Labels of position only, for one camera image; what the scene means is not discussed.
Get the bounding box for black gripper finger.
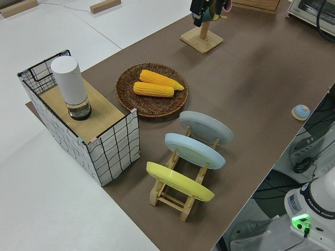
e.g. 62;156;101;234
210;0;225;13
191;0;210;27

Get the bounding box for light wooden drawer cabinet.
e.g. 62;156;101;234
232;0;281;14

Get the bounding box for dark blue mug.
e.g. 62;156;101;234
203;4;223;23

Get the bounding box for wooden mug rack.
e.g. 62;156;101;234
180;0;228;55

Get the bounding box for yellow corn cob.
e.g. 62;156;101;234
133;81;175;99
139;69;185;92

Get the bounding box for brown table mat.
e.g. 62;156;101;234
25;0;335;251

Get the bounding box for white toaster oven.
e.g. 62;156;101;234
287;0;335;30

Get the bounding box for wooden block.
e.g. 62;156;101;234
90;0;121;14
0;0;39;19

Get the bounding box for grey plate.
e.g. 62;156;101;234
179;110;234;147

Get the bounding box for brown wicker basket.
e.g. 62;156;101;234
115;62;189;119

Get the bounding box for blue dome bell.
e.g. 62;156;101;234
291;104;311;121

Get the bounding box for light blue plate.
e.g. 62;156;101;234
164;132;226;170

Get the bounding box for yellow plate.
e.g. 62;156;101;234
146;161;215;202

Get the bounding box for wooden plate rack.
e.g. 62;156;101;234
149;124;222;222

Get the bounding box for wire mesh wooden shelf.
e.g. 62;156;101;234
17;49;142;187

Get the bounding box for black coiled cable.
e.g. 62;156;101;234
292;156;319;175

